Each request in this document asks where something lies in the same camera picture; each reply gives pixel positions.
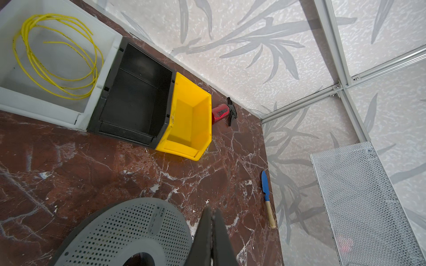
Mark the red black spray bottle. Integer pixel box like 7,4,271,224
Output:
212,97,237,126

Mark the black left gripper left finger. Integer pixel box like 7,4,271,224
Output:
184,205,213,266

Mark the grey cable spool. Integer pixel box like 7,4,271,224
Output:
49,197,193,266

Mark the pink object in basket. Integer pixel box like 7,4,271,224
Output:
336,236,354,254

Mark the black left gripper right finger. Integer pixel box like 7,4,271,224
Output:
211,209,239,266

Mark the white plastic bin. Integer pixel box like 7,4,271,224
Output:
1,1,123,130

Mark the black plastic bin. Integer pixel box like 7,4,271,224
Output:
87,38,176,149

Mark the yellow plastic bin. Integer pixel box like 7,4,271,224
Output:
156,72,212,161

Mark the white wire basket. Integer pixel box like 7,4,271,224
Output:
310,142,426,266

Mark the yellow cable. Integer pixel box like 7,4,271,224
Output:
12,13,104,101

